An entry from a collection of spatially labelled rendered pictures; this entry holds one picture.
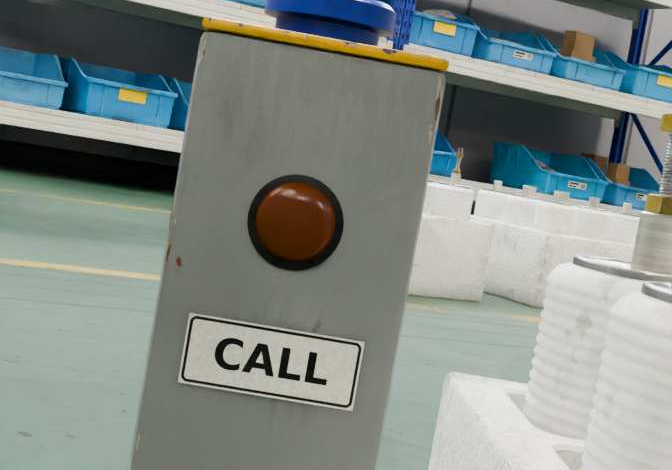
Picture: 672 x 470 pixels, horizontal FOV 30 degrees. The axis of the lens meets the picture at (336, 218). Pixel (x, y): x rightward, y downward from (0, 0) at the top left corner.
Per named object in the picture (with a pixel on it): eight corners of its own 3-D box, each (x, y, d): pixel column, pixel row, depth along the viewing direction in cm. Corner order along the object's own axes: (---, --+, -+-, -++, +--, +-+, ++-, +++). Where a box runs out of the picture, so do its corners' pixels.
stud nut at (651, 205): (636, 209, 59) (640, 192, 59) (662, 214, 60) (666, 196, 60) (667, 215, 57) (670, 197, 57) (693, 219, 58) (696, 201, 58)
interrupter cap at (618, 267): (538, 262, 60) (541, 248, 60) (652, 277, 64) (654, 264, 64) (651, 291, 54) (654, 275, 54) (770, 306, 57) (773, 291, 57)
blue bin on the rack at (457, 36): (349, 42, 581) (357, -3, 580) (418, 57, 599) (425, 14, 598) (405, 43, 537) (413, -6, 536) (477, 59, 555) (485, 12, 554)
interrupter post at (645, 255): (615, 277, 59) (628, 208, 59) (651, 281, 60) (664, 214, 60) (651, 286, 57) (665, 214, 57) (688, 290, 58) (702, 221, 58)
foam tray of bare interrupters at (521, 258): (650, 320, 318) (664, 250, 317) (535, 307, 297) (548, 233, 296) (549, 291, 351) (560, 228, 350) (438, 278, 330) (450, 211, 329)
